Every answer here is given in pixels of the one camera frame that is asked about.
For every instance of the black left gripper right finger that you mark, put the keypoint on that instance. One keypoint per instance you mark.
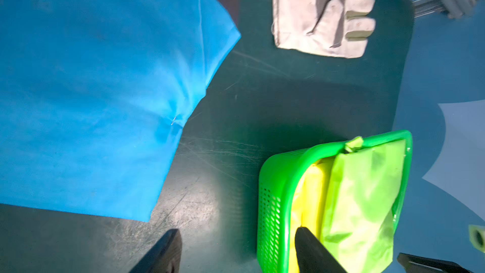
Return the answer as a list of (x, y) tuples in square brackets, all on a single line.
[(313, 256)]

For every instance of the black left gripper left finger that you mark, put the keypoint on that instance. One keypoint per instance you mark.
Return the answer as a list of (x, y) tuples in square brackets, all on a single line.
[(164, 256)]

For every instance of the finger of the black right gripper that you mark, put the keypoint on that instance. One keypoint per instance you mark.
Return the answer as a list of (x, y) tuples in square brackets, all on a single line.
[(416, 264)]

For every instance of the large yellow raincoat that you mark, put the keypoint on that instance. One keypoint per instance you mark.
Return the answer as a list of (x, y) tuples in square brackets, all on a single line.
[(308, 204)]

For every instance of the lime green raincoat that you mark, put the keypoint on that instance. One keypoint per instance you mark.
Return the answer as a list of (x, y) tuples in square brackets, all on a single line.
[(358, 224)]

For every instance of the green plastic basket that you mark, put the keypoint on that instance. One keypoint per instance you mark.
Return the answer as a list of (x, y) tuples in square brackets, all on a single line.
[(278, 181)]

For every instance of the blue raincoat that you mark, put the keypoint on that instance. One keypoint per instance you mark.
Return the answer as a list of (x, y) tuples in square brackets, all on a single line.
[(95, 95)]

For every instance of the grey white work glove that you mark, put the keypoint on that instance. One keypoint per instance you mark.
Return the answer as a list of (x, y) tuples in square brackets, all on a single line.
[(331, 28)]

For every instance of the rear aluminium frame bar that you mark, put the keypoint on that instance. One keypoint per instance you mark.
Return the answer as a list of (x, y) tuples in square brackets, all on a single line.
[(455, 9)]

